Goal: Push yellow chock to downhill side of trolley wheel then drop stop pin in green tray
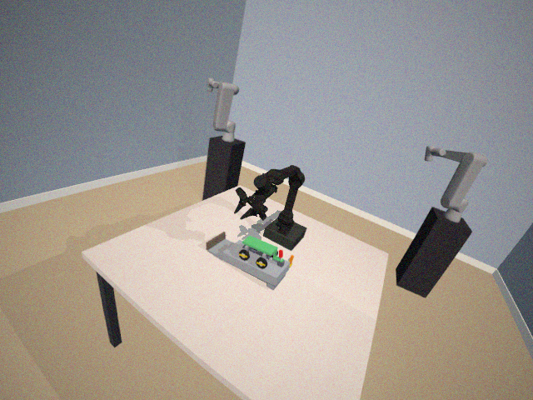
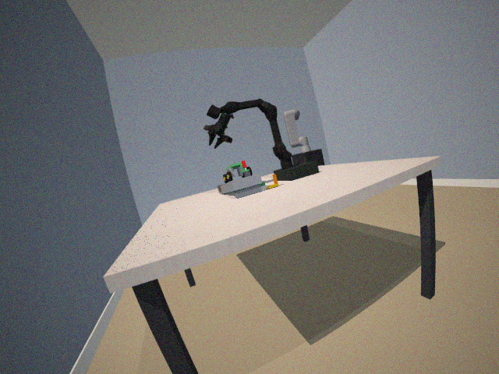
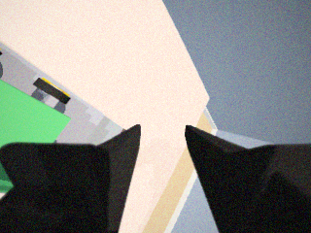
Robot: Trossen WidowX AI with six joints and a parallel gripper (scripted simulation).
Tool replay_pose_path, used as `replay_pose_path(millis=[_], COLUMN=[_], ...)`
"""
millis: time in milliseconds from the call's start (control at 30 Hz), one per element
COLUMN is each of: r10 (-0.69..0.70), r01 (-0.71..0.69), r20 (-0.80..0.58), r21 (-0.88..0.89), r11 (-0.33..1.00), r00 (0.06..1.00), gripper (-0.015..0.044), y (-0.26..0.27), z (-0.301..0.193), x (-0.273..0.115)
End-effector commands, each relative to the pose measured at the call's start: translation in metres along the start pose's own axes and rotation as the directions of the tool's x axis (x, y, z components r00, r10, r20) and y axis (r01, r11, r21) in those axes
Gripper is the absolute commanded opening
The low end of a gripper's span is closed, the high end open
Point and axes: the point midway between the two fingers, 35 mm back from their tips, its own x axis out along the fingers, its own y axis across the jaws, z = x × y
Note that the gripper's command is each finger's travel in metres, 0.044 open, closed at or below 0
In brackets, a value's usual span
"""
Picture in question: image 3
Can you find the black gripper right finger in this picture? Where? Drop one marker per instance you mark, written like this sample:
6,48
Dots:
234,178

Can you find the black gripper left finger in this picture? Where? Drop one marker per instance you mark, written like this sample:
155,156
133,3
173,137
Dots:
105,171

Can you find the green tray floor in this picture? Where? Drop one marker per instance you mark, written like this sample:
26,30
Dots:
4,179

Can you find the green tray rim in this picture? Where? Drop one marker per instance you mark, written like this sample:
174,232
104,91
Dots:
5,189

